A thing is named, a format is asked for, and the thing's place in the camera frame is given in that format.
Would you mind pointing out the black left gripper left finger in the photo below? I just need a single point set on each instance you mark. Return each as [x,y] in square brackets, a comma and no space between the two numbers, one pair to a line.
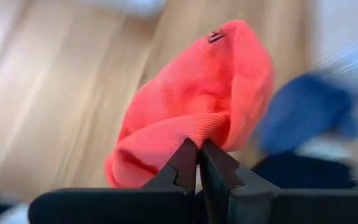
[182,174]

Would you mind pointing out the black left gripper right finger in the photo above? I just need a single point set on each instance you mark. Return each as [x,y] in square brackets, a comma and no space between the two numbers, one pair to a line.
[219,180]

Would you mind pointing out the dark navy garment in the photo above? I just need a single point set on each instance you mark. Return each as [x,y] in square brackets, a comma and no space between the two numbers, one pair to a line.
[297,172]

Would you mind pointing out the coral pink sock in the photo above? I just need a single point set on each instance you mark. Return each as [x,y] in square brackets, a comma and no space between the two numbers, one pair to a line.
[197,93]

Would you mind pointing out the blue garment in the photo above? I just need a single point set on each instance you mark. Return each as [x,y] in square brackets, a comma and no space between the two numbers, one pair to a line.
[306,112]

